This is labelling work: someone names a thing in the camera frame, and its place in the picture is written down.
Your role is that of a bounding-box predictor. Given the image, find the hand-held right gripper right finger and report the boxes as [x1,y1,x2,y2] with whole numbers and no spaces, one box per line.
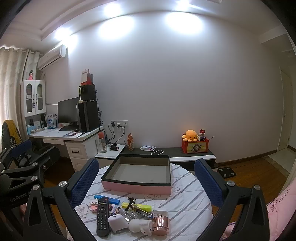
[194,159,271,241]

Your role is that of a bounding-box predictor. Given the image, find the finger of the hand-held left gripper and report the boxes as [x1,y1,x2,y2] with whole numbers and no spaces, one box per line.
[0,140,33,171]
[0,146,61,183]

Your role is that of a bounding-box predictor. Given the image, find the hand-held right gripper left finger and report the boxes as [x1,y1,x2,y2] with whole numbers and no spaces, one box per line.
[23,158,100,241]

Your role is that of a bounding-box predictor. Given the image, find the blue highlighter pen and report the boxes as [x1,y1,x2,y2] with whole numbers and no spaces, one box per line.
[94,195,120,205]

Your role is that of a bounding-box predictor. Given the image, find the black remote control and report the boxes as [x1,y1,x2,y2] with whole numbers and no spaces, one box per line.
[96,197,110,237]

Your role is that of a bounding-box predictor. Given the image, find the pink cardboard box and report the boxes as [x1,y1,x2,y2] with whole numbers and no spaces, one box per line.
[101,153,172,195]

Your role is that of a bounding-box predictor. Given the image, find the white plastic device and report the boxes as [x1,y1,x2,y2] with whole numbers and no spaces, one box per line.
[108,214,129,234]

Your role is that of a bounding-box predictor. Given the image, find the yellow highlighter pen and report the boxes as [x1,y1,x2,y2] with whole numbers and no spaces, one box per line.
[122,202,153,212]

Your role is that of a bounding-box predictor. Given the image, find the rose gold cylinder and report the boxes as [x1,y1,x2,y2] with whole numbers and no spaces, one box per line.
[153,215,170,235]

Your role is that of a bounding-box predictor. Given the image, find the long blue decorated box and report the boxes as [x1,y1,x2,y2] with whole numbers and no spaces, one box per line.
[134,207,154,219]

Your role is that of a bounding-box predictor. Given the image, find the patterned office chair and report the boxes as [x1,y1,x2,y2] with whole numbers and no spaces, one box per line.
[1,119,23,151]

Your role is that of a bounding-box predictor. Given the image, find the white desk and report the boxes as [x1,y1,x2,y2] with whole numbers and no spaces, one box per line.
[28,125,105,173]

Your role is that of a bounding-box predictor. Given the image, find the black bathroom scale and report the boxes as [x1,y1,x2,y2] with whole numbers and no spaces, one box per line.
[217,167,237,179]

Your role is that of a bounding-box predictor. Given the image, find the blue white box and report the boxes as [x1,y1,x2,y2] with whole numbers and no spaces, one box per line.
[47,113,57,128]

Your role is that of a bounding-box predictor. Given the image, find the striped white quilt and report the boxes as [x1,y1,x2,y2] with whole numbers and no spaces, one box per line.
[74,163,214,241]

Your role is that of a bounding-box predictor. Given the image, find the red storage crate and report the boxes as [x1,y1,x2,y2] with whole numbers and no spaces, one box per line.
[181,137,210,154]

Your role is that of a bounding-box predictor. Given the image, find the red-capped water bottle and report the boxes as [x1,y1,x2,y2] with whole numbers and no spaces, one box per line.
[98,132,108,153]

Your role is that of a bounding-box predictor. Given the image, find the low black white cabinet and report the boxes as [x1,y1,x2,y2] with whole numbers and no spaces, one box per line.
[94,144,218,173]

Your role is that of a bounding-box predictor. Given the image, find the white glass-door cabinet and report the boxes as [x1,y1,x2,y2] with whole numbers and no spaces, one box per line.
[20,79,47,117]

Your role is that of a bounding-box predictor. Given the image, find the black computer monitor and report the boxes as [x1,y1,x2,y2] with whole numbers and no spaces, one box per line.
[57,97,80,124]

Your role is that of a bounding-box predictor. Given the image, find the orange octopus plush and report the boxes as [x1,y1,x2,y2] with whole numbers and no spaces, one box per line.
[182,129,199,142]

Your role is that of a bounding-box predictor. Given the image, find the black computer tower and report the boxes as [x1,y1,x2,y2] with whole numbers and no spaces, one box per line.
[77,100,100,133]

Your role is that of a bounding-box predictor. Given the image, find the orange snack bag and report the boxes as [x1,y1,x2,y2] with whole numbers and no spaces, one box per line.
[127,133,135,151]

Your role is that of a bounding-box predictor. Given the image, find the beige curtain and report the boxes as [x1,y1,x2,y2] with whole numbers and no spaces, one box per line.
[0,46,44,149]

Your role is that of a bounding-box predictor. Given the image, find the black speaker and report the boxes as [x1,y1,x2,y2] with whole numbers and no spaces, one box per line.
[79,85,96,102]

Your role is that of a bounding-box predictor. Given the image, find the pink pillow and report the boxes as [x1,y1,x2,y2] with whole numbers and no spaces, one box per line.
[222,178,296,241]

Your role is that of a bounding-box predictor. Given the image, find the red cardboard box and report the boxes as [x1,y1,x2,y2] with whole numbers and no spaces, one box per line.
[80,69,94,86]

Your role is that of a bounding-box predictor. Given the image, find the white air conditioner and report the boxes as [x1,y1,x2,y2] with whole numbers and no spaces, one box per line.
[38,45,67,70]

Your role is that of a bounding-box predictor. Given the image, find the white door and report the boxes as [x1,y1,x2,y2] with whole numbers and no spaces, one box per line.
[276,66,292,152]

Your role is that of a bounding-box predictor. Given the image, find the black power cable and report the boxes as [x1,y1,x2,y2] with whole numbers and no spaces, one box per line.
[98,109,126,149]

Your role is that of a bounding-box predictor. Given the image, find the white wall socket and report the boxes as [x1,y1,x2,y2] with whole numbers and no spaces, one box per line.
[110,120,128,128]

